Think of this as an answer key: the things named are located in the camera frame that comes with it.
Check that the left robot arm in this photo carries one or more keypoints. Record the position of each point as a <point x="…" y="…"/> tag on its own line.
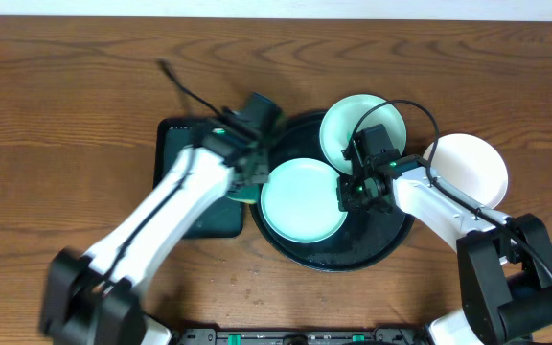
<point x="96" y="297"/>

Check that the round black tray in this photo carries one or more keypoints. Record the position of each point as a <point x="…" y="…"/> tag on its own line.
<point x="364" y="238"/>

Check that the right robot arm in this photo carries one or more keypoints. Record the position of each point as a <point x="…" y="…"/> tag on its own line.
<point x="504" y="263"/>

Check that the white plate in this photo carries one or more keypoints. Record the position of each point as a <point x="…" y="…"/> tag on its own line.
<point x="472" y="166"/>

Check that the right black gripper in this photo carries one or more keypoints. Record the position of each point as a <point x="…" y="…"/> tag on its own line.
<point x="346" y="201"/>

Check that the green yellow sponge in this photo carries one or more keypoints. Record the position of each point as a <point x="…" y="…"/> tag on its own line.
<point x="245" y="194"/>

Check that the mint green plate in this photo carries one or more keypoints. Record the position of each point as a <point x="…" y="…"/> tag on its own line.
<point x="338" y="125"/>
<point x="299" y="201"/>

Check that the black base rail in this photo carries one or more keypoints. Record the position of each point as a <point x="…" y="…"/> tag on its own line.
<point x="378" y="336"/>

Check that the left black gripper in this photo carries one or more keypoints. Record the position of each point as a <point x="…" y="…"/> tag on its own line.
<point x="255" y="171"/>

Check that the rectangular black sponge tray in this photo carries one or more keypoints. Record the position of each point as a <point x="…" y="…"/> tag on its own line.
<point x="224" y="218"/>

